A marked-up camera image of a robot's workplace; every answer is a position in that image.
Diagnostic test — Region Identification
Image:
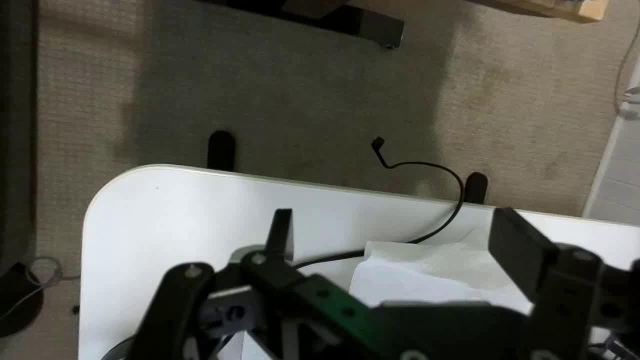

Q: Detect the black desk leg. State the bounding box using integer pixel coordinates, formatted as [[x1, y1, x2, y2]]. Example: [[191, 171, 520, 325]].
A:
[[464, 171, 489, 206], [205, 131, 238, 173]]

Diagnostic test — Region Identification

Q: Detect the white paper towel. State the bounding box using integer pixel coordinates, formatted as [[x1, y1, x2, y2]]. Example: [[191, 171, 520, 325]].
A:
[[348, 238, 536, 317]]

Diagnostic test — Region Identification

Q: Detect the wooden workbench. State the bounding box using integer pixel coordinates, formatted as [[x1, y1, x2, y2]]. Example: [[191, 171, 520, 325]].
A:
[[468, 0, 609, 25]]

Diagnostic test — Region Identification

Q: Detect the black round floor object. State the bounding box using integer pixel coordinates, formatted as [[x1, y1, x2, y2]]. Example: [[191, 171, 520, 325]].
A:
[[0, 260, 46, 341]]

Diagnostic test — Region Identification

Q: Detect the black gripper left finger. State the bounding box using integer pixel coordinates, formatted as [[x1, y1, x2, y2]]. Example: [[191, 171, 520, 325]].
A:
[[126, 209, 410, 360]]

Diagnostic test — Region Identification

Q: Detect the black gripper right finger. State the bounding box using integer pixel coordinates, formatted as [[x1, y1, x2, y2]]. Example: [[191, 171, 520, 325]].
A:
[[487, 206, 640, 360]]

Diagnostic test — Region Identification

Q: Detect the black power cable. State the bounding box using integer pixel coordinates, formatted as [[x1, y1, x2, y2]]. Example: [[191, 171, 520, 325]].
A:
[[292, 137, 466, 273]]

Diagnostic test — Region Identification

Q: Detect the black workbench leg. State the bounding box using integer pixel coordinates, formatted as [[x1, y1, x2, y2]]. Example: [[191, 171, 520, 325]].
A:
[[197, 0, 406, 52]]

